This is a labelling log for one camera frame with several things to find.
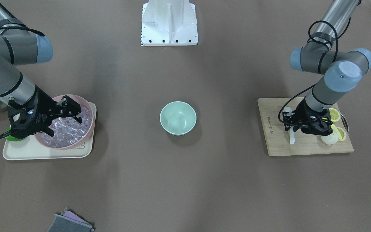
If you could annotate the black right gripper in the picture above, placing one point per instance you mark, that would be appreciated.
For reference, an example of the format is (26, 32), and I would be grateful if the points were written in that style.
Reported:
(44, 102)

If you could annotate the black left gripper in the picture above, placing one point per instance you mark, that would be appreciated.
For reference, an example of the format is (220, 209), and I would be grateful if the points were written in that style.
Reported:
(304, 113)

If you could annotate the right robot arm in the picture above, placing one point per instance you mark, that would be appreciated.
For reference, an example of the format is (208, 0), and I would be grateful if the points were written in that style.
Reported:
(19, 45)

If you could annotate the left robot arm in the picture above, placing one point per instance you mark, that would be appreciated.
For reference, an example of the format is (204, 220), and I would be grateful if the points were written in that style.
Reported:
(340, 72)

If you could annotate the pile of clear ice cubes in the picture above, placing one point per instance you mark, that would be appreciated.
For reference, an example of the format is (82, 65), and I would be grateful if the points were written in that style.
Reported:
(68, 131)

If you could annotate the pink bowl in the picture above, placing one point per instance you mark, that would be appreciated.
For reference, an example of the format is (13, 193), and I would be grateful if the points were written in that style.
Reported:
(83, 103)

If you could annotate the mint green bowl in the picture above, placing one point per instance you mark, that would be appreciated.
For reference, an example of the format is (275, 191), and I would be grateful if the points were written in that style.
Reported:
(178, 118)

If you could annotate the white round lemon half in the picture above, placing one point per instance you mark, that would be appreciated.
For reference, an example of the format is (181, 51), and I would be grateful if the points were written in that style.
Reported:
(330, 139)

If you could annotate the wooden cutting board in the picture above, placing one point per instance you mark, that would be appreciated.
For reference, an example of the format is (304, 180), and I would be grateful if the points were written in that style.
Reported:
(278, 140)

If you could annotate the cream plastic tray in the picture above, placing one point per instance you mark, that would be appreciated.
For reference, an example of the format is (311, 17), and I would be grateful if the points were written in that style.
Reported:
(29, 149)

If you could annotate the green lime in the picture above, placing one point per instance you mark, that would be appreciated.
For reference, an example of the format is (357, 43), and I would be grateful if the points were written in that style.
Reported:
(10, 137)

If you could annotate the grey folded cloth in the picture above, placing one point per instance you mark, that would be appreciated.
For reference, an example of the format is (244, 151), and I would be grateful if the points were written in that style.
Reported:
(68, 221)

